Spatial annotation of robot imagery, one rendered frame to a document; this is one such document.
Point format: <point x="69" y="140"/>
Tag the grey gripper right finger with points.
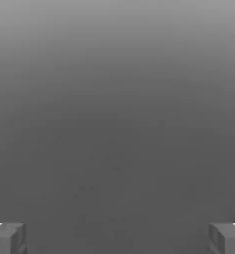
<point x="228" y="239"/>

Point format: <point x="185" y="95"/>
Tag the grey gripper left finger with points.
<point x="6" y="239"/>

